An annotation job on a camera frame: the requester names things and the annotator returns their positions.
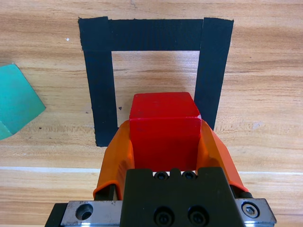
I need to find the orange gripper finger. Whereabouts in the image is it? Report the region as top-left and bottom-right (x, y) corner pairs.
(196, 118), (253, 199)
(93, 119), (135, 201)

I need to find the red wooden cube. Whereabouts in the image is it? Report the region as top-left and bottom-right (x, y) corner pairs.
(129, 92), (202, 172)

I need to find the green wooden cube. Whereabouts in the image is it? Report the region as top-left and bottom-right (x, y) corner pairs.
(0, 63), (46, 140)

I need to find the black tape square outline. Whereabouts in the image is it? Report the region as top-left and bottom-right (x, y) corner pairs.
(78, 16), (234, 148)

